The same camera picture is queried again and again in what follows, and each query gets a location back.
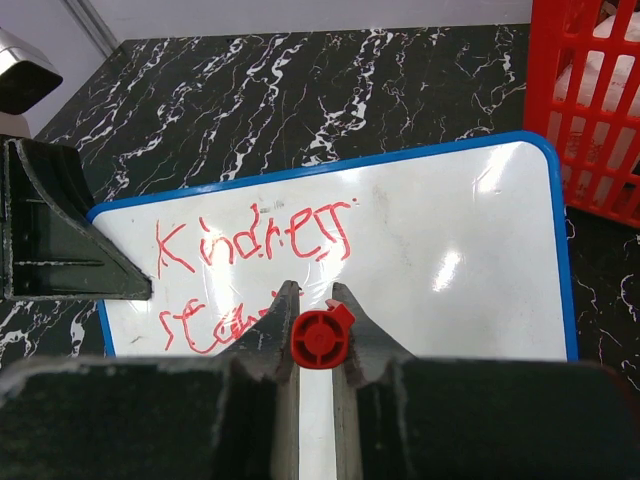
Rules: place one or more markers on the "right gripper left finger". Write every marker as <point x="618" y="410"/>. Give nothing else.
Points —
<point x="231" y="416"/>

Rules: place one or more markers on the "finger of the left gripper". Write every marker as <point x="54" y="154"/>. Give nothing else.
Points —
<point x="49" y="248"/>

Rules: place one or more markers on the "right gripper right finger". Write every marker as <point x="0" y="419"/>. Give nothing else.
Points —
<point x="400" y="416"/>

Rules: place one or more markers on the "red capped whiteboard marker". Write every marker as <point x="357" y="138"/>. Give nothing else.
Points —
<point x="320" y="338"/>

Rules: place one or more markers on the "blue framed whiteboard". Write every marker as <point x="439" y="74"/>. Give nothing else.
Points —
<point x="457" y="251"/>

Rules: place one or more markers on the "red plastic shopping basket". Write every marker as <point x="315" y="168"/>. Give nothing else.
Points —
<point x="583" y="96"/>

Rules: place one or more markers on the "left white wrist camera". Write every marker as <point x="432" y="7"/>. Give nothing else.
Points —
<point x="27" y="76"/>

